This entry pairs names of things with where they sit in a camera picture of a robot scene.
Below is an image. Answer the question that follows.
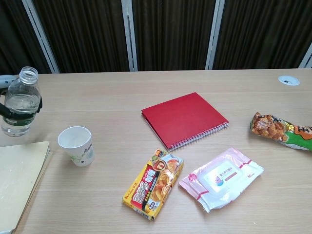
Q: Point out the red spiral notebook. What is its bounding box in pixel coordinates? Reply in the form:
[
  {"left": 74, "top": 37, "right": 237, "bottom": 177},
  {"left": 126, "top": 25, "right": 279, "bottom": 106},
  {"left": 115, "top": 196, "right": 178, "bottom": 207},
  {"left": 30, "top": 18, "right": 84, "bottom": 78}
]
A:
[{"left": 141, "top": 92, "right": 230, "bottom": 152}]

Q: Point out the beige spiral notebook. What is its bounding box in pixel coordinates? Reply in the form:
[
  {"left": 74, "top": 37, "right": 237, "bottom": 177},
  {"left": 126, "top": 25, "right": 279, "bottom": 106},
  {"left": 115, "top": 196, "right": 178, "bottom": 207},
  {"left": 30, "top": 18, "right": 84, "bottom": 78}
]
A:
[{"left": 0, "top": 141, "right": 54, "bottom": 234}]

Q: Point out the grey metal screen frame post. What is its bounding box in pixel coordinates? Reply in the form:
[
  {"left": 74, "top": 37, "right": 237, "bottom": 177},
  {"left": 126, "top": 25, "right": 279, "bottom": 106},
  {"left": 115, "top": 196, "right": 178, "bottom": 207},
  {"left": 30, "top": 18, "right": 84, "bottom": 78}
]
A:
[
  {"left": 205, "top": 0, "right": 225, "bottom": 70},
  {"left": 121, "top": 0, "right": 139, "bottom": 72},
  {"left": 21, "top": 0, "right": 60, "bottom": 73},
  {"left": 299, "top": 46, "right": 312, "bottom": 69}
]

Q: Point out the orange green snack bag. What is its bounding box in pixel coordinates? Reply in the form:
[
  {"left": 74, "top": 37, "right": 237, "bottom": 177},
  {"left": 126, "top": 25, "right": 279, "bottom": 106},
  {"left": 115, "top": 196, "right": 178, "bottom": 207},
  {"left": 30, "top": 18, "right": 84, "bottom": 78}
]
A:
[{"left": 249, "top": 112, "right": 312, "bottom": 154}]

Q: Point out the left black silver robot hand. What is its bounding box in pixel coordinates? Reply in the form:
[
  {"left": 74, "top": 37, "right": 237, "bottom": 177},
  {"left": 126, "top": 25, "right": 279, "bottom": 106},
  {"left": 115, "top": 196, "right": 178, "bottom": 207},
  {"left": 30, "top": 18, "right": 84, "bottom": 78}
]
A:
[{"left": 0, "top": 75, "right": 43, "bottom": 120}]

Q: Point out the clear plastic water bottle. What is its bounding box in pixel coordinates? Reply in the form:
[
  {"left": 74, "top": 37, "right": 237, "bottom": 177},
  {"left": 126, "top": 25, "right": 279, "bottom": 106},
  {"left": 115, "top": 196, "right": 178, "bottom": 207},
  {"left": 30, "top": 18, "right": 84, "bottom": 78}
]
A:
[{"left": 1, "top": 66, "right": 42, "bottom": 137}]

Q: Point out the black pleated curtain panel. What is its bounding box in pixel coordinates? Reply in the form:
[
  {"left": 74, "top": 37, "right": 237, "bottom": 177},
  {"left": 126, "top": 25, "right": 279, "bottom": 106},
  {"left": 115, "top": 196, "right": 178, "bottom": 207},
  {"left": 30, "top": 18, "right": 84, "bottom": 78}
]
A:
[
  {"left": 131, "top": 0, "right": 216, "bottom": 72},
  {"left": 0, "top": 0, "right": 53, "bottom": 76},
  {"left": 213, "top": 0, "right": 312, "bottom": 69},
  {"left": 33, "top": 0, "right": 130, "bottom": 73}
]

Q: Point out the white desk cable grommet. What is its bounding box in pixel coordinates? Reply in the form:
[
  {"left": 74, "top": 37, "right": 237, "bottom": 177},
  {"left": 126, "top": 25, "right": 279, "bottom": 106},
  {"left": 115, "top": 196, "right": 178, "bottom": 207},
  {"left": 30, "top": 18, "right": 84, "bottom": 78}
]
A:
[{"left": 278, "top": 75, "right": 300, "bottom": 86}]

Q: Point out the white paper cup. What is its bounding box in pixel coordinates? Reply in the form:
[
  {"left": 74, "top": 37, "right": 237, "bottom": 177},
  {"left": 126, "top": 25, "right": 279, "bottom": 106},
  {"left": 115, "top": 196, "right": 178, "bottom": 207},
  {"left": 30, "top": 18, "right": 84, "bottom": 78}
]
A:
[{"left": 58, "top": 126, "right": 95, "bottom": 167}]

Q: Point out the pink white wet wipes pack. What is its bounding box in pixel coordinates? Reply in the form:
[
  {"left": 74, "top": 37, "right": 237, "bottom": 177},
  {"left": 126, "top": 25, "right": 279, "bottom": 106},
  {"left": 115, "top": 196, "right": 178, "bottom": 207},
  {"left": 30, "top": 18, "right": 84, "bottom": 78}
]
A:
[{"left": 178, "top": 147, "right": 265, "bottom": 213}]

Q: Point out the yellow curry box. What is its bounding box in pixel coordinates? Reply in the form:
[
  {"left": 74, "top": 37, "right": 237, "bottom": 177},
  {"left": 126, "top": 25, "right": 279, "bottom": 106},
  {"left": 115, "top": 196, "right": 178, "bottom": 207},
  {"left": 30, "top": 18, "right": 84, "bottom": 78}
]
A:
[{"left": 122, "top": 149, "right": 184, "bottom": 222}]

